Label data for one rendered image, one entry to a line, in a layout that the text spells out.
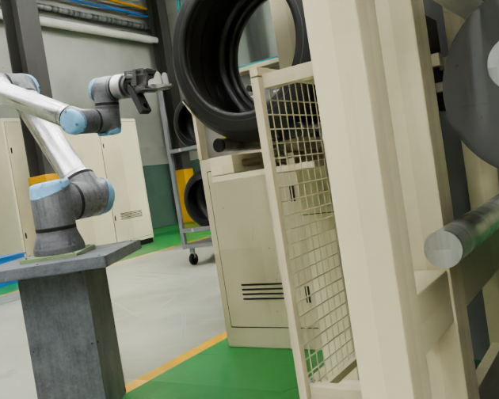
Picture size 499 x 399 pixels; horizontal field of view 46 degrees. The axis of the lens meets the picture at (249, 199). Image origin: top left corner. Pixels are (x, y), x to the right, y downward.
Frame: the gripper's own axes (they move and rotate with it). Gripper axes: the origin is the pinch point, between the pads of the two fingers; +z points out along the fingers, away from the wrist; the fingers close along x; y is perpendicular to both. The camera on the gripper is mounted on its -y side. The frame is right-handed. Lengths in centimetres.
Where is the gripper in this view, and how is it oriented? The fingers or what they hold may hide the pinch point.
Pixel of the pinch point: (169, 86)
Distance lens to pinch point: 209.5
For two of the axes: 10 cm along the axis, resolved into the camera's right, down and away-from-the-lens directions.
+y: -0.5, -9.9, -1.0
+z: 8.4, 0.1, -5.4
